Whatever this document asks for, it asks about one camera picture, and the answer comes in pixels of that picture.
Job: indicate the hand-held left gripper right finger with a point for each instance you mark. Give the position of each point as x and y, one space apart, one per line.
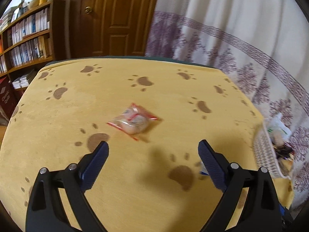
212 166

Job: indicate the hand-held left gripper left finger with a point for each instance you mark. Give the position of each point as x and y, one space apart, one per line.
94 166

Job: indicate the small white blue packet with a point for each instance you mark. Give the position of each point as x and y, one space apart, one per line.
203 169

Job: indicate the white plastic basket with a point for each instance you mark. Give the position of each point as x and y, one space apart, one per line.
262 149

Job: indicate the clear red-edged snack packet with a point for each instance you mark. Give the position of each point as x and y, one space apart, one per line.
132 122

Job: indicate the dark patterned snack packet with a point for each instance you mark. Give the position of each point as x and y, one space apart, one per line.
283 152

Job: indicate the orange snack packet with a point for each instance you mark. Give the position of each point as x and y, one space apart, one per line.
287 167

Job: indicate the white green-label bag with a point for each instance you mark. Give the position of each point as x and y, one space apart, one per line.
278 130

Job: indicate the yellow paw print tablecloth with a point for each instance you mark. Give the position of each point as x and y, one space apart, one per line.
108 89

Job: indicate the blue object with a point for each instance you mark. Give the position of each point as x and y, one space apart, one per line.
284 214

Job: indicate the dark red box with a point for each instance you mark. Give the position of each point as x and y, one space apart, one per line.
7 99

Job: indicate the stack of magazines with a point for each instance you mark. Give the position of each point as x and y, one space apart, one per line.
24 79

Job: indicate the wooden bookshelf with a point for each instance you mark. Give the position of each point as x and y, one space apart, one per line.
59 29

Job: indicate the brown wooden door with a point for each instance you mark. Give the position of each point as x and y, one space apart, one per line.
120 17

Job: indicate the rows of shelved books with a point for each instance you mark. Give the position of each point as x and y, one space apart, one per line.
26 26

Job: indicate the brass door knob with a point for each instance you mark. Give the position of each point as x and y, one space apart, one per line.
88 10

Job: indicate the white purple patterned curtain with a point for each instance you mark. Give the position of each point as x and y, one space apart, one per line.
217 9

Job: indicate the pale yellow bowl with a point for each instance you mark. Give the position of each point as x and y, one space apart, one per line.
34 3

